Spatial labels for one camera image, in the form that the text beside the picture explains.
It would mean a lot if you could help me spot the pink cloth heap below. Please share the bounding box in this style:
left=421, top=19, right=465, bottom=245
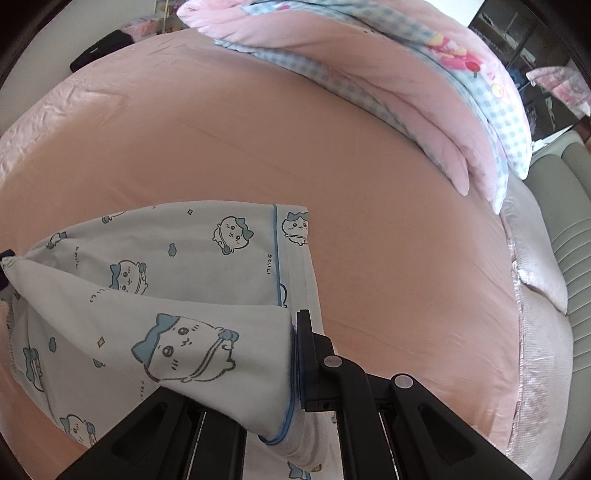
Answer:
left=117, top=14, right=160, bottom=42

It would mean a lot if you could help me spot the light blue printed pajama top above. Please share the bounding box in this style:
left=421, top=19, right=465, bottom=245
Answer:
left=0, top=200, right=345, bottom=480

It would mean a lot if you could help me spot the pink checkered quilt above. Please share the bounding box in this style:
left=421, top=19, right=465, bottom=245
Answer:
left=177, top=0, right=532, bottom=215

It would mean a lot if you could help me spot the white satin-trim pillow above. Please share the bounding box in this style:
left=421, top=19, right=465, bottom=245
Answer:
left=510, top=272, right=580, bottom=462
left=501, top=175, right=570, bottom=317

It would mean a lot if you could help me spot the pink printed cloth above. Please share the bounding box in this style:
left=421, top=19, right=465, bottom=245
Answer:
left=526, top=65, right=591, bottom=121

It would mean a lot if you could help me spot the grey padded headboard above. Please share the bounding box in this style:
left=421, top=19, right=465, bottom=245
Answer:
left=526, top=129, right=591, bottom=370

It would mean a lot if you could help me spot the dark glass cabinet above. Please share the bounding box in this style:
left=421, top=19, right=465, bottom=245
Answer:
left=466, top=0, right=583, bottom=144

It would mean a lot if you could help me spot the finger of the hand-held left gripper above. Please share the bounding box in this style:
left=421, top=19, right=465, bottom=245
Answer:
left=0, top=249, right=16, bottom=291

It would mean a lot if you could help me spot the pink bed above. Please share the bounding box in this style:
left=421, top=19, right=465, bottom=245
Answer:
left=0, top=18, right=583, bottom=480

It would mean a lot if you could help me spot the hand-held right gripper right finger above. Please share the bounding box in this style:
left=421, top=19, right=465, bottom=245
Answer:
left=291, top=308, right=532, bottom=480

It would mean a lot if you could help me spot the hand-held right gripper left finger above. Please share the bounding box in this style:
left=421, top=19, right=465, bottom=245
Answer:
left=55, top=383, right=247, bottom=480

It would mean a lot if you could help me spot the black bag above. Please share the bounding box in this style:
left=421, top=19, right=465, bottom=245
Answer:
left=69, top=41, right=109, bottom=72

